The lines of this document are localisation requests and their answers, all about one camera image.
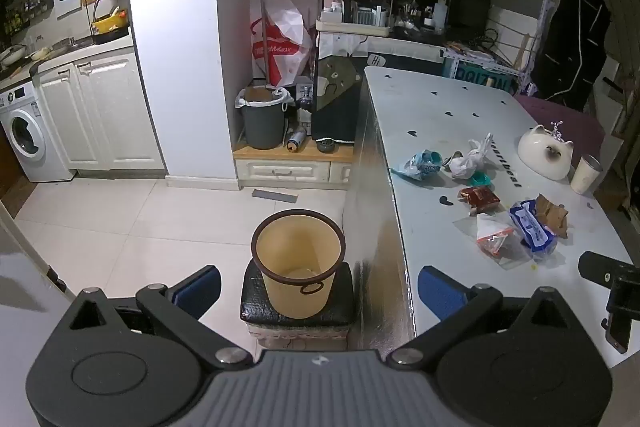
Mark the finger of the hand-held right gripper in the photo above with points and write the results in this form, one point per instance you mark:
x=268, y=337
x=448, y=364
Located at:
x=607, y=264

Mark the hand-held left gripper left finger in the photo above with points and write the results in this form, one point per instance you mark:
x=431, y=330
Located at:
x=197, y=289

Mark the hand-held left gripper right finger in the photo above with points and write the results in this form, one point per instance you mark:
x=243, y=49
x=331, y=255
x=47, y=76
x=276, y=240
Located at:
x=442, y=292

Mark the clear packet with red print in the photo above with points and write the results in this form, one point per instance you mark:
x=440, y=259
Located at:
x=495, y=237

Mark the torn cardboard piece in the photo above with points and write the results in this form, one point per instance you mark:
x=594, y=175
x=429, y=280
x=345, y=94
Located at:
x=552, y=212

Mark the blue and white packet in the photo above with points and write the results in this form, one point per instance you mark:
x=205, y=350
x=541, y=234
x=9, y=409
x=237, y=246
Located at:
x=532, y=229

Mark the brown snack packet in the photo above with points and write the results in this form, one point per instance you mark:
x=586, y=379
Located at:
x=479, y=199

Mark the beige waste bin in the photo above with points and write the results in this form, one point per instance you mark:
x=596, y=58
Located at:
x=300, y=292

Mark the teal round lid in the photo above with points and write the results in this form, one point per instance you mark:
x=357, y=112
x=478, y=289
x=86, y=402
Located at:
x=481, y=179

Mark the blue plastic bag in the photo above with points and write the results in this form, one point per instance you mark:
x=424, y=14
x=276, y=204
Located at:
x=417, y=164

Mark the grey trash bin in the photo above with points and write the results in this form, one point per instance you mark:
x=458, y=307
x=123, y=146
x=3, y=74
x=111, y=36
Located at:
x=262, y=127

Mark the black cushioned stool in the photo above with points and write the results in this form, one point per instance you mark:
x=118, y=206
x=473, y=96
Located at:
x=255, y=307

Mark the white heart print table cover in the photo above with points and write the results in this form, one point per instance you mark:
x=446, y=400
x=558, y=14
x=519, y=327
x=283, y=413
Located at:
x=435, y=227

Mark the cream cup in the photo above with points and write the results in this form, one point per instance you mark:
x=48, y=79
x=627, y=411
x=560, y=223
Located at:
x=584, y=177

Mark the grey flat strip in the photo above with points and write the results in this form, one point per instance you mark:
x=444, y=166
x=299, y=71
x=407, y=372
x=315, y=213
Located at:
x=275, y=195

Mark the cat-shaped ceramic ornament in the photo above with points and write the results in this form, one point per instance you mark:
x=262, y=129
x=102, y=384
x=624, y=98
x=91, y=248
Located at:
x=537, y=152

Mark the small silver figurine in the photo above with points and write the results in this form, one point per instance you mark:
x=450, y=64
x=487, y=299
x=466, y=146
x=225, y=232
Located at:
x=556, y=132

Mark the wooden top drawer cabinet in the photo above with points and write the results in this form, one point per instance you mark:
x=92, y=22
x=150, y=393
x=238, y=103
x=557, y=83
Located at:
x=280, y=169

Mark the purple cloth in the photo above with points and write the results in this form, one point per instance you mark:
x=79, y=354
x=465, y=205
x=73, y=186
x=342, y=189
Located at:
x=575, y=122

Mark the grey spray can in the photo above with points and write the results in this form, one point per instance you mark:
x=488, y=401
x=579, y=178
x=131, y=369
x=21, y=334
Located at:
x=296, y=139

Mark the small black bowl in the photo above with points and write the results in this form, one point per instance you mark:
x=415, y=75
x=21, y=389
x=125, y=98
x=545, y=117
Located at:
x=326, y=146

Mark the white kitchen cabinet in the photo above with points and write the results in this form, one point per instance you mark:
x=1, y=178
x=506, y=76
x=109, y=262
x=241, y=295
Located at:
x=100, y=117

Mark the black bear print cloth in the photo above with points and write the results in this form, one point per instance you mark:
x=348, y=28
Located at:
x=335, y=107

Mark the teal sign board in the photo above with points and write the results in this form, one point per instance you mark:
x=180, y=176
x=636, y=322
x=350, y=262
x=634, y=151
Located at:
x=480, y=79

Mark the black jacket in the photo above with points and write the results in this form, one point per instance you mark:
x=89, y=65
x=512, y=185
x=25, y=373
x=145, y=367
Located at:
x=570, y=47

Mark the white washing machine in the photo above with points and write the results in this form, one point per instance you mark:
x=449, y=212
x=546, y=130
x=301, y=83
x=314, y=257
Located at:
x=30, y=142

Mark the red and white plastic bag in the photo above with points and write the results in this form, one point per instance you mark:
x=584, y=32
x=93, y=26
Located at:
x=280, y=52

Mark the long wooden stick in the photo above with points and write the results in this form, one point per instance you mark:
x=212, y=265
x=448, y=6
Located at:
x=263, y=22

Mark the cream two-tier shelf rack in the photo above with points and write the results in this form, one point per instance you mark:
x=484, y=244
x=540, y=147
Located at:
x=355, y=28

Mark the yellow pot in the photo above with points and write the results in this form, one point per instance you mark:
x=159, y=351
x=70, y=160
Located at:
x=110, y=25

